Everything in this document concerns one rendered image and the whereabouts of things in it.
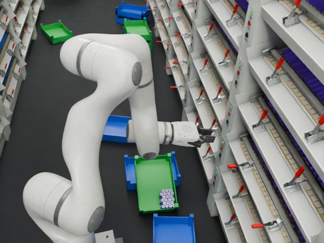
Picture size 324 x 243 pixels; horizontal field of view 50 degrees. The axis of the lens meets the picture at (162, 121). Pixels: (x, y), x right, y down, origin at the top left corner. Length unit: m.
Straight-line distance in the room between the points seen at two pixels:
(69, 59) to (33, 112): 1.69
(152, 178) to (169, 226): 0.28
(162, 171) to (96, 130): 1.10
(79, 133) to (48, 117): 1.62
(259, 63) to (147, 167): 0.96
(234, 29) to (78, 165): 0.88
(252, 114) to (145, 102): 0.43
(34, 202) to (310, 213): 0.74
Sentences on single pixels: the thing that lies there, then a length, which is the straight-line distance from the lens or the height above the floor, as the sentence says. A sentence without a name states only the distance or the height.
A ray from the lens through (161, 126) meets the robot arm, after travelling 1.26.
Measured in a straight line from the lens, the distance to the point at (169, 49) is 2.79.
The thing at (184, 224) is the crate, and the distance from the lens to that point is 1.85.
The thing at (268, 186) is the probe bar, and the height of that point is 0.58.
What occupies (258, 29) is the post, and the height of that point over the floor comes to 1.05.
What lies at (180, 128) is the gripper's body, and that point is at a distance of 1.29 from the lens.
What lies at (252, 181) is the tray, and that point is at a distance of 1.36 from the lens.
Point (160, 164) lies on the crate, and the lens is 1.96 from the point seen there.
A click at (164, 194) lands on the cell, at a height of 0.09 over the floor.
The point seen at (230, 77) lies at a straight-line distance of 1.53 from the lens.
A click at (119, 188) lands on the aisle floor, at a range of 1.98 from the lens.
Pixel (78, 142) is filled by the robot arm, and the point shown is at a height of 0.93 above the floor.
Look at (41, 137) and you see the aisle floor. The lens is 2.35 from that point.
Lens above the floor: 1.53
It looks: 39 degrees down
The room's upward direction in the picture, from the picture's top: 4 degrees clockwise
